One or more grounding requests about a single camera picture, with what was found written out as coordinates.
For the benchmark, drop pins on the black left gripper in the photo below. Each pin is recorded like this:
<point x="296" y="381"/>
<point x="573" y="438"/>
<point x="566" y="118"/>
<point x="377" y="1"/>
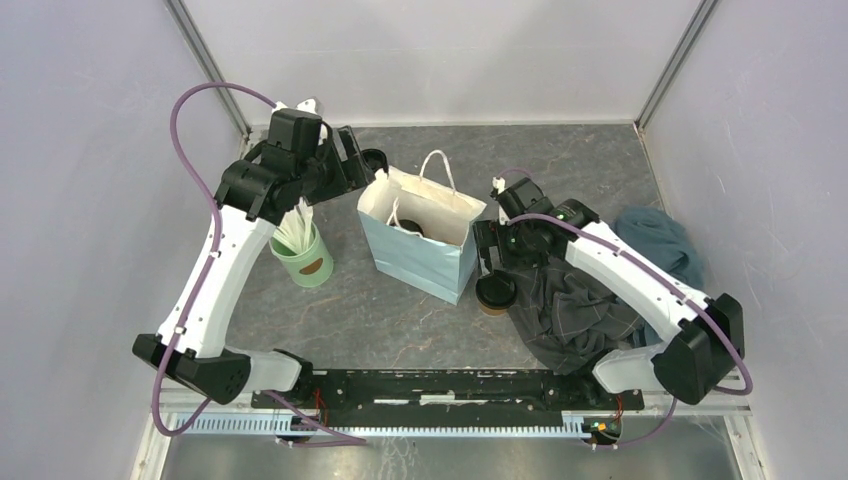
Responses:
<point x="350" y="174"/>

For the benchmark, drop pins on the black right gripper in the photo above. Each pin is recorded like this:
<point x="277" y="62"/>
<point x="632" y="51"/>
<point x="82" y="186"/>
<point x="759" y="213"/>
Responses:
<point x="490" y="232"/>

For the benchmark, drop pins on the black plastic cup lid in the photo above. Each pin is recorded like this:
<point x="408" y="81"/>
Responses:
<point x="496" y="288"/>

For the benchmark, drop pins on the brown paper coffee cup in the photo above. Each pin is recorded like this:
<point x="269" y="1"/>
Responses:
<point x="493" y="311"/>

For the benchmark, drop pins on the light blue paper bag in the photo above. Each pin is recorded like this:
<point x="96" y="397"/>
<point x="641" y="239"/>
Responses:
<point x="442" y="260"/>

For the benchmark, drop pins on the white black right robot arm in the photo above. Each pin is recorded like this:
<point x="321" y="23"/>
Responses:
<point x="691" y="341"/>

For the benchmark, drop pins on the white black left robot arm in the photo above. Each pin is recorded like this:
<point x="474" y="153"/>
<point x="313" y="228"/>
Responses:
<point x="301" y="159"/>

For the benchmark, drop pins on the stack of black lids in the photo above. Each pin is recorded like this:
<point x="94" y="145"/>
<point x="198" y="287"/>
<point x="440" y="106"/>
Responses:
<point x="376" y="160"/>

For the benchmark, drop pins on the white stir sticks bundle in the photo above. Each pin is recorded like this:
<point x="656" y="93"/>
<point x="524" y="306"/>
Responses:
<point x="296" y="230"/>

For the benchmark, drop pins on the dark grey checked cloth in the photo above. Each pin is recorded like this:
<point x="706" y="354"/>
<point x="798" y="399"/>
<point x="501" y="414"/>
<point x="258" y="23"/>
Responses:
<point x="565" y="317"/>

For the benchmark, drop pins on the green cup holder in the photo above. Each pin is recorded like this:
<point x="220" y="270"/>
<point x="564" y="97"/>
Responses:
<point x="308" y="269"/>

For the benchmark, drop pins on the teal blue cloth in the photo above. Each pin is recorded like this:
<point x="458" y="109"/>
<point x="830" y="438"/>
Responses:
<point x="663" y="241"/>

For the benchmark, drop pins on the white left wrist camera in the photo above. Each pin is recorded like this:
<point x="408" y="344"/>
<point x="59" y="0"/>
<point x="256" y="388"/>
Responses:
<point x="310" y="105"/>

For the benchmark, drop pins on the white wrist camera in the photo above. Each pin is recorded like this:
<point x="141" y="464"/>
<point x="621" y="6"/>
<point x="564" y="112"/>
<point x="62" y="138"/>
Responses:
<point x="310" y="105"/>
<point x="498" y="187"/>

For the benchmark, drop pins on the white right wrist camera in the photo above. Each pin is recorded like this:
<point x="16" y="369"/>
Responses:
<point x="498" y="187"/>

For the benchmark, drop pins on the white slotted cable duct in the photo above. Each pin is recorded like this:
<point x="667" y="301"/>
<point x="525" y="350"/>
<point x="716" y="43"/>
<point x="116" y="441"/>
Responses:
<point x="284" y="424"/>

